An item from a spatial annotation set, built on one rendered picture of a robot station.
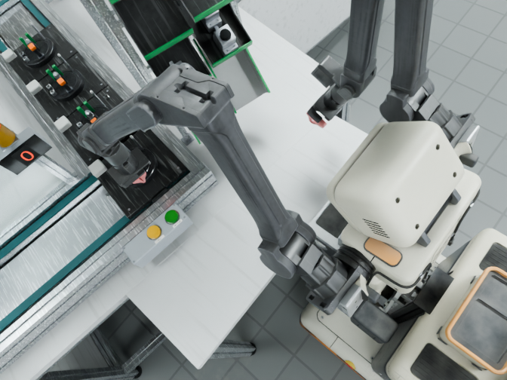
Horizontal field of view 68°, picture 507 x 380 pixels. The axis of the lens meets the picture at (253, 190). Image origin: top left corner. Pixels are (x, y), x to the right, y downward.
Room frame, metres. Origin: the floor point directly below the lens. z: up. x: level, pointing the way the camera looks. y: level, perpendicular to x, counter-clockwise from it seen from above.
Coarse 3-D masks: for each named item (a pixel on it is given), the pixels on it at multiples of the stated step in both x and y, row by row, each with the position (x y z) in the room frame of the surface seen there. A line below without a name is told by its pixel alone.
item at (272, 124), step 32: (64, 0) 1.86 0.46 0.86; (96, 32) 1.55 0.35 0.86; (256, 32) 1.16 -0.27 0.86; (256, 64) 1.01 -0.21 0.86; (288, 64) 0.95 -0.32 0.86; (0, 96) 1.43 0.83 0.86; (288, 96) 0.82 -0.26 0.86; (320, 96) 0.76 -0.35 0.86; (32, 128) 1.18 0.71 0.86; (256, 128) 0.75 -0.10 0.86; (288, 128) 0.69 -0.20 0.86; (64, 160) 0.97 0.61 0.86; (224, 192) 0.56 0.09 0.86; (192, 224) 0.51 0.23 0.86; (160, 256) 0.45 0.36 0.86; (128, 288) 0.39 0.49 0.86; (64, 320) 0.38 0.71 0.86; (96, 320) 0.34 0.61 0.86; (32, 352) 0.33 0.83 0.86; (64, 352) 0.29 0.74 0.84
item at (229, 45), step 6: (216, 30) 0.81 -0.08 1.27; (222, 30) 0.79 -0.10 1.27; (228, 30) 0.79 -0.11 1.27; (216, 36) 0.80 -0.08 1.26; (222, 36) 0.78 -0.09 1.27; (228, 36) 0.78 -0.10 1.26; (234, 36) 0.78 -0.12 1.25; (216, 42) 0.82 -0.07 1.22; (222, 42) 0.78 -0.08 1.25; (228, 42) 0.77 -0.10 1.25; (234, 42) 0.78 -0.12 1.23; (222, 48) 0.78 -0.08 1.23; (228, 48) 0.78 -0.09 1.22; (234, 48) 0.77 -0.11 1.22
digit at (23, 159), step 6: (18, 150) 0.74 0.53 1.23; (24, 150) 0.75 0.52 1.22; (30, 150) 0.75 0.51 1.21; (12, 156) 0.73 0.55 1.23; (18, 156) 0.74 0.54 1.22; (24, 156) 0.74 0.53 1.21; (30, 156) 0.74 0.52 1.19; (36, 156) 0.75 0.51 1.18; (24, 162) 0.74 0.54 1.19; (30, 162) 0.74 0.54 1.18
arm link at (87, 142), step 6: (84, 126) 0.69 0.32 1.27; (78, 132) 0.68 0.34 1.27; (78, 138) 0.68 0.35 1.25; (84, 138) 0.60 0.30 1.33; (90, 138) 0.60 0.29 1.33; (120, 138) 0.62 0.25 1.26; (84, 144) 0.60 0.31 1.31; (90, 144) 0.59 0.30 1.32; (96, 144) 0.59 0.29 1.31; (90, 150) 0.64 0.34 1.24; (96, 150) 0.58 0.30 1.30; (102, 150) 0.59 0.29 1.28
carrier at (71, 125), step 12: (96, 96) 1.00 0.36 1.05; (84, 108) 1.05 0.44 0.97; (96, 108) 1.01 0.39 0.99; (108, 108) 0.99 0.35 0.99; (60, 120) 1.03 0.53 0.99; (72, 120) 1.03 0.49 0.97; (84, 120) 0.98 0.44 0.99; (72, 132) 0.97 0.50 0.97; (72, 144) 0.92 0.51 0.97; (84, 156) 0.85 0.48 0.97; (96, 156) 0.83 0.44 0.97
